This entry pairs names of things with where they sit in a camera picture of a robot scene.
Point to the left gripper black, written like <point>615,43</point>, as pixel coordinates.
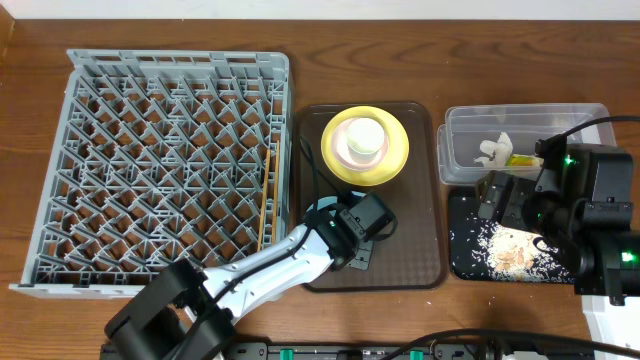
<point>361,255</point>

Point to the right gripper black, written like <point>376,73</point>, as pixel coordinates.
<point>500,201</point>

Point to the yellow green snack wrapper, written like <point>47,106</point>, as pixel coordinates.
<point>516,160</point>

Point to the white tissue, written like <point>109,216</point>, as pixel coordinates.
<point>495,153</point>

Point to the light blue bowl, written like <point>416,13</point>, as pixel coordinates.
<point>336,204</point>

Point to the cream cup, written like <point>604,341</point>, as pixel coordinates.
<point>365,135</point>

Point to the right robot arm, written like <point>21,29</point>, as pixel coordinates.
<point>580,210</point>

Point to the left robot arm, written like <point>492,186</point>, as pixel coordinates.
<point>189,314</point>

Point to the black waste tray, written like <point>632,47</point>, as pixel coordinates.
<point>465,250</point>

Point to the grey dishwasher rack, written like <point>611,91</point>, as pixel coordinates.
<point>159,156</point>

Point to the brown plastic serving tray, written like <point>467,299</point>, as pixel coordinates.
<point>415,257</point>

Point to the spilled rice pile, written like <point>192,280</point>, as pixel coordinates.
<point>510,255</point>

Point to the clear plastic container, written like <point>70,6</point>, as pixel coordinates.
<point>467,126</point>

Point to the yellow plate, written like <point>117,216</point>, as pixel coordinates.
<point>393,161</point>

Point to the pink small plate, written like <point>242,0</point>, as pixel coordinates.
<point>350,158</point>

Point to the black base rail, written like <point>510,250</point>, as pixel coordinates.
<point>443,351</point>

